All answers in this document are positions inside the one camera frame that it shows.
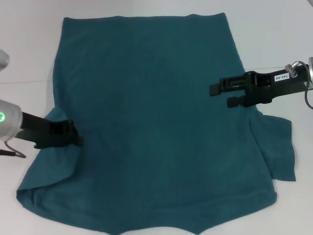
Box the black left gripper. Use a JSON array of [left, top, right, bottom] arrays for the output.
[[18, 111, 85, 150]]

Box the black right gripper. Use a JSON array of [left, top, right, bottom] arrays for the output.
[[209, 65, 313, 108]]

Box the blue t-shirt with FREE print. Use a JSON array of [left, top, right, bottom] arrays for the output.
[[16, 12, 297, 235]]

